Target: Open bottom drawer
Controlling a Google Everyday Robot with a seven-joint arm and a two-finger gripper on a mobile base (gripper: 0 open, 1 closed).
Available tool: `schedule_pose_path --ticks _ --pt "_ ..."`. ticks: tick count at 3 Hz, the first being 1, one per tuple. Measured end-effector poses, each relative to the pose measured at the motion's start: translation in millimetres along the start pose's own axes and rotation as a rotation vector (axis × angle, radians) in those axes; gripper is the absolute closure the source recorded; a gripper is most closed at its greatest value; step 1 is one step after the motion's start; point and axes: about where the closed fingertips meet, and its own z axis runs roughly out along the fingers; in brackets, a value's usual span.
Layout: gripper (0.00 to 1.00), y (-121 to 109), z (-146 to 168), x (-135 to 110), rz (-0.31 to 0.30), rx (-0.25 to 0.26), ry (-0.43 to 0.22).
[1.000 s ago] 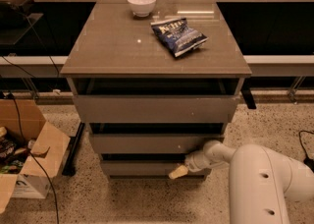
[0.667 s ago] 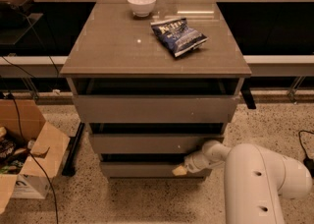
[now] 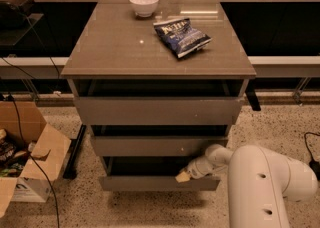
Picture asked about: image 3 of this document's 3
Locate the grey top drawer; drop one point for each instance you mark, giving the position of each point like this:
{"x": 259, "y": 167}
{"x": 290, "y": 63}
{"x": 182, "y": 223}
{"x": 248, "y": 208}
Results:
{"x": 157, "y": 111}

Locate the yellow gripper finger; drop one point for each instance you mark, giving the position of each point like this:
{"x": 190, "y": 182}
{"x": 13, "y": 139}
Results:
{"x": 183, "y": 176}

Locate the grey bottom drawer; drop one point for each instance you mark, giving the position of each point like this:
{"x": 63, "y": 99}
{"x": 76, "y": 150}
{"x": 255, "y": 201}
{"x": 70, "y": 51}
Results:
{"x": 151, "y": 174}

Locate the snack packets in box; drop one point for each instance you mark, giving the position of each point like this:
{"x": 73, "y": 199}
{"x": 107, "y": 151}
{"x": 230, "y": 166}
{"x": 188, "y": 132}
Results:
{"x": 12, "y": 160}

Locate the white bowl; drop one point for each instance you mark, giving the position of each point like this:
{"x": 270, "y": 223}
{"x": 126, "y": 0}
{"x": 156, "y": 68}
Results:
{"x": 144, "y": 8}

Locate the grey drawer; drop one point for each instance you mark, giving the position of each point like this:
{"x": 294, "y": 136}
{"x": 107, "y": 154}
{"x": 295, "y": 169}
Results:
{"x": 151, "y": 174}
{"x": 157, "y": 111}
{"x": 153, "y": 146}

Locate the dark shelf at left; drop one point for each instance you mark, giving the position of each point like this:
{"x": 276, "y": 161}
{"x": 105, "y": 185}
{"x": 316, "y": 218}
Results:
{"x": 16, "y": 20}

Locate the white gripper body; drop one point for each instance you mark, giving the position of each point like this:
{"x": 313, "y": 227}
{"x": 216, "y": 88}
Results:
{"x": 194, "y": 169}

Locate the open cardboard box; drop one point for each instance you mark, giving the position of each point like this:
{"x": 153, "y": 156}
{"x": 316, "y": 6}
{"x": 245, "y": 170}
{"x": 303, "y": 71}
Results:
{"x": 47, "y": 148}

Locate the grey drawer cabinet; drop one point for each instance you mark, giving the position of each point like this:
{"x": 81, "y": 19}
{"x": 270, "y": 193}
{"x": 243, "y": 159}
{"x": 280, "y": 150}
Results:
{"x": 119, "y": 55}

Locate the black bar on floor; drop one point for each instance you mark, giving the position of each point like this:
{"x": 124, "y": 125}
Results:
{"x": 74, "y": 150}

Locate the blue chip bag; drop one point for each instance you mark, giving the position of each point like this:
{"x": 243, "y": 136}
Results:
{"x": 180, "y": 37}

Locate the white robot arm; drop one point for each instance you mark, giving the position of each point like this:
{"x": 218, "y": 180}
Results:
{"x": 259, "y": 181}

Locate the grey middle drawer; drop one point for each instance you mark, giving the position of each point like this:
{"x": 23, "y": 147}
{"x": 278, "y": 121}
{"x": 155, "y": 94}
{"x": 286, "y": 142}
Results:
{"x": 153, "y": 146}

